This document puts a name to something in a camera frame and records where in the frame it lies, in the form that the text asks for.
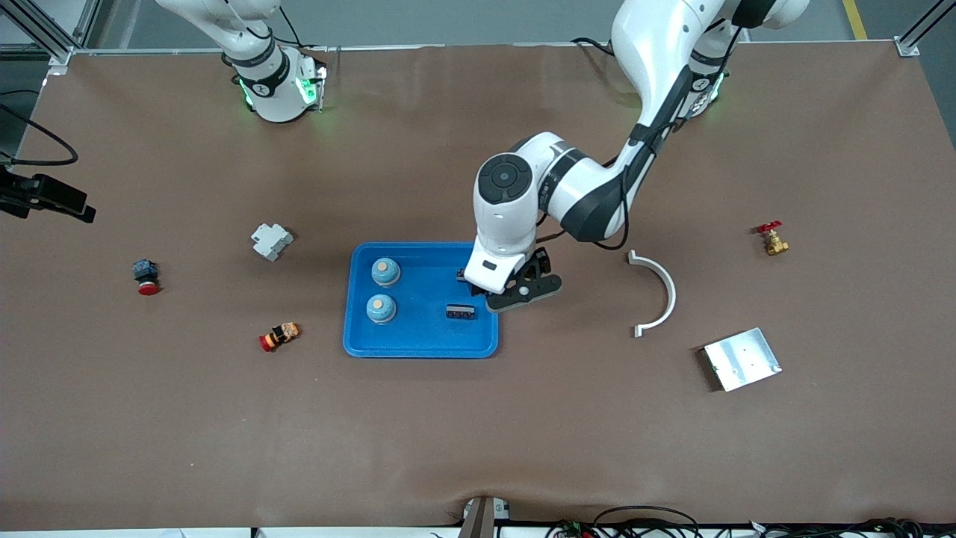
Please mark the white circuit breaker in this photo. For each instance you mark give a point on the white circuit breaker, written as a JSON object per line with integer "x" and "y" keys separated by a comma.
{"x": 270, "y": 241}

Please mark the aluminium frame profile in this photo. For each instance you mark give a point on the aluminium frame profile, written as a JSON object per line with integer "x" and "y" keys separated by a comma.
{"x": 907, "y": 46}
{"x": 61, "y": 58}

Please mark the blue plastic tray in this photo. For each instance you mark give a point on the blue plastic tray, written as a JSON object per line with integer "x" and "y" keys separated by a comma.
{"x": 426, "y": 336}

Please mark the silver table edge rail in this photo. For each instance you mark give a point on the silver table edge rail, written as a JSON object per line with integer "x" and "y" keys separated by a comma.
{"x": 448, "y": 46}

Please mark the metal post bracket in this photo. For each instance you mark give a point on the metal post bracket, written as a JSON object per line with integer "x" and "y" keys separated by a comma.
{"x": 484, "y": 519}

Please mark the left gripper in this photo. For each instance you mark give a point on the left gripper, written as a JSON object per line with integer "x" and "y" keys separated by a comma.
{"x": 462, "y": 275}

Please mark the silver metal plate box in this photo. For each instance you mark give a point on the silver metal plate box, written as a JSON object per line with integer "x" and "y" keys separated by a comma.
{"x": 743, "y": 359}

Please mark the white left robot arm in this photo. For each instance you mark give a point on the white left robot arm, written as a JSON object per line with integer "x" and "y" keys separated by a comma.
{"x": 650, "y": 45}

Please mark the white curved plastic bracket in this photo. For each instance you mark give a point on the white curved plastic bracket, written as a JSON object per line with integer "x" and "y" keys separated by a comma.
{"x": 671, "y": 295}

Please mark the red yellow emergency stop button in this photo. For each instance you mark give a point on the red yellow emergency stop button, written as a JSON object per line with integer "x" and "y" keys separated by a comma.
{"x": 280, "y": 336}

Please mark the red mushroom button black base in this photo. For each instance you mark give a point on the red mushroom button black base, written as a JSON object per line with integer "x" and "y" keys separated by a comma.
{"x": 146, "y": 278}

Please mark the blue desk bell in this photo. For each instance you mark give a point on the blue desk bell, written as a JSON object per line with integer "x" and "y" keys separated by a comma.
{"x": 381, "y": 308}
{"x": 385, "y": 272}

